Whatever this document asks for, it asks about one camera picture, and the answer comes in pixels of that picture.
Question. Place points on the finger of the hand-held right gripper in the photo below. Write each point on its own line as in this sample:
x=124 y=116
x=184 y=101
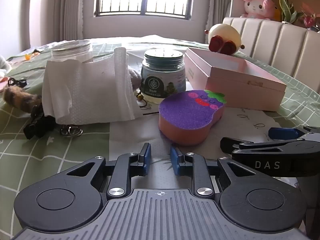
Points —
x=285 y=133
x=235 y=145

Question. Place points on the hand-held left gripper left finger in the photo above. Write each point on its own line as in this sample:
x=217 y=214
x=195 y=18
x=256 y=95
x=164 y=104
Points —
x=148 y=155

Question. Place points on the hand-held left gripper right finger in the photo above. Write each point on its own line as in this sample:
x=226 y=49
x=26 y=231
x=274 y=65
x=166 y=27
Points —
x=175 y=159

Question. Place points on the pink cardboard box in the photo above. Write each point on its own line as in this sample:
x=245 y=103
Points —
x=237 y=85

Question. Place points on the pink fluffy pompom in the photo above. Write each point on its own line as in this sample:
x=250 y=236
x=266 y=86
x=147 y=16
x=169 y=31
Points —
x=136 y=78

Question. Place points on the brown furry pompom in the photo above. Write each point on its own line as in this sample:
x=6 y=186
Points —
x=17 y=97

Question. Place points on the white printed cloth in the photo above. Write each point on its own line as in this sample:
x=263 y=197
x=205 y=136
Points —
x=130 y=135

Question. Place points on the purple eggplant sponge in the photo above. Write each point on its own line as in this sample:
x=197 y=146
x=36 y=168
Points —
x=185 y=110

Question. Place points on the green lid glass jar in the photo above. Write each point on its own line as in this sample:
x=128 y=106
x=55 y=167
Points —
x=160 y=80

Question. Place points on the white paper towel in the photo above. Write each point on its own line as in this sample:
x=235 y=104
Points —
x=87 y=92

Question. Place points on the beige padded headboard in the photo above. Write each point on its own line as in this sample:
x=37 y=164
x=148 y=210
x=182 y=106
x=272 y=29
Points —
x=275 y=45

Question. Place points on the green checked bed sheet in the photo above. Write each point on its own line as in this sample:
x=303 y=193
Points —
x=50 y=155

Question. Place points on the cream plush toy red feet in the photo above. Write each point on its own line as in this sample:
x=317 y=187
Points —
x=225 y=31

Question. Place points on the red flower plant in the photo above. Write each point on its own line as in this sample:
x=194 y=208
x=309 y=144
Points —
x=310 y=20

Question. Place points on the yellow plush toy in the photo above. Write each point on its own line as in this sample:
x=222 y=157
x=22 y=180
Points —
x=277 y=13

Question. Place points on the green leafy plant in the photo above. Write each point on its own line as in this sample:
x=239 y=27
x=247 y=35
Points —
x=288 y=11

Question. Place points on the clear plastic jar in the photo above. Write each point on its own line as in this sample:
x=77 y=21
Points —
x=72 y=52

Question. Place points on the pink plush toy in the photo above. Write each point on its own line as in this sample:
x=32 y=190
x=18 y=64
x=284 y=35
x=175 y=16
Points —
x=257 y=5

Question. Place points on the pale pleated curtain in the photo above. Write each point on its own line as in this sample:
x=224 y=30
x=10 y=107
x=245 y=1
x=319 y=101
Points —
x=65 y=10
x=217 y=2

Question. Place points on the small orange object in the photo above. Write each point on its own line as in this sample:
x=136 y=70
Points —
x=27 y=57

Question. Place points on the white plush toy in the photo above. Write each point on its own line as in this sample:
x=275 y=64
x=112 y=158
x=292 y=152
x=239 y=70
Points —
x=4 y=66

